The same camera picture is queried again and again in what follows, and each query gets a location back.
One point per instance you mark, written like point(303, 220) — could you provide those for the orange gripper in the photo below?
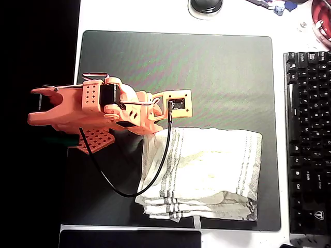
point(149, 126)

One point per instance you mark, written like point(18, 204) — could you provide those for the white striped towel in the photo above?
point(207, 168)

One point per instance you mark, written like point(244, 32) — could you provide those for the orange SO-100 robot arm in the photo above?
point(69, 108)

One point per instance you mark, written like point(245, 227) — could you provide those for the dark desk mat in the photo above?
point(207, 64)

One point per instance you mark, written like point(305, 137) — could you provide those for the black flat tablet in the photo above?
point(129, 239)

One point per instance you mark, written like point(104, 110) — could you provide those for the black dome on white base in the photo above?
point(207, 6)

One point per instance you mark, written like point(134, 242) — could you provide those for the black keyboard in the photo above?
point(310, 129)

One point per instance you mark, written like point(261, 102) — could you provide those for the blue and white clutter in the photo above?
point(279, 7)

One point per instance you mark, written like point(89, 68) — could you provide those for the small black object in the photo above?
point(287, 246)

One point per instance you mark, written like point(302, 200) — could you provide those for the red bowl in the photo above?
point(323, 20)

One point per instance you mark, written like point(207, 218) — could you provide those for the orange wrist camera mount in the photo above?
point(187, 103)

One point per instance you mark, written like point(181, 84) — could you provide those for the orange perforated base plate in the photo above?
point(99, 142)

